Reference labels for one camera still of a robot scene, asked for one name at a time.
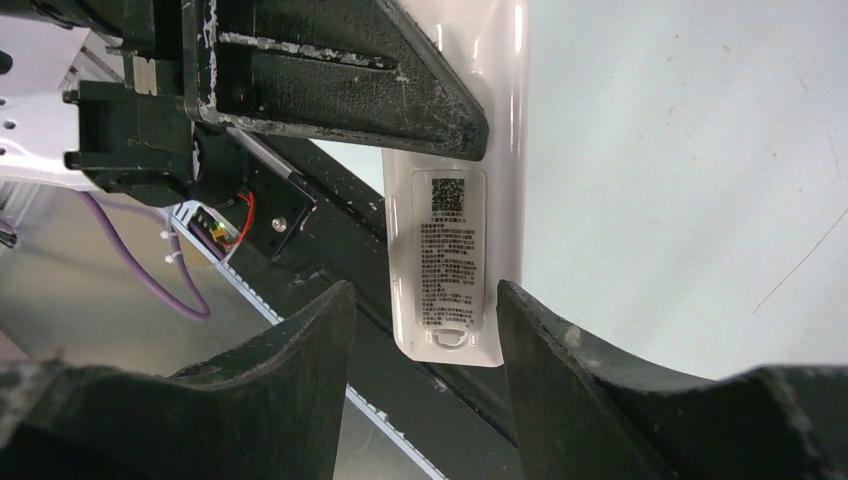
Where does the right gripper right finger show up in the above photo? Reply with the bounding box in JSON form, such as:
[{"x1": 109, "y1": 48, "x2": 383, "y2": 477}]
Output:
[{"x1": 497, "y1": 280, "x2": 847, "y2": 479}]

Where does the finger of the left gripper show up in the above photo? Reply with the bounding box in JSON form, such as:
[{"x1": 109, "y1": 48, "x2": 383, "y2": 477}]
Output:
[{"x1": 182, "y1": 1, "x2": 489, "y2": 161}]

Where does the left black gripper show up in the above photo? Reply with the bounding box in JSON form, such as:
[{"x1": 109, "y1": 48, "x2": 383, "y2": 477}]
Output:
[{"x1": 1, "y1": 1, "x2": 249, "y2": 207}]

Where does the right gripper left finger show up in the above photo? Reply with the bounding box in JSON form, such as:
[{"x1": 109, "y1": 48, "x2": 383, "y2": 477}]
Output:
[{"x1": 0, "y1": 280, "x2": 358, "y2": 480}]

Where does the white remote control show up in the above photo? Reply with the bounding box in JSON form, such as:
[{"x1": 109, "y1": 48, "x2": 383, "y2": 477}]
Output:
[{"x1": 382, "y1": 1, "x2": 531, "y2": 367}]

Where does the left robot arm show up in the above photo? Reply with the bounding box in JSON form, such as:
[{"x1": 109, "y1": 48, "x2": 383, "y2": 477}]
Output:
[{"x1": 1, "y1": 1, "x2": 489, "y2": 207}]

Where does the left electronics board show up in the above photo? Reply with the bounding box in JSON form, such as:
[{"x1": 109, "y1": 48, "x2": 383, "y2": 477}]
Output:
[{"x1": 188, "y1": 203, "x2": 241, "y2": 262}]

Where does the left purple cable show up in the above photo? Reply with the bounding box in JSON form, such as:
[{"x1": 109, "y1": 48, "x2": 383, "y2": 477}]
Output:
[{"x1": 0, "y1": 192, "x2": 213, "y2": 323}]

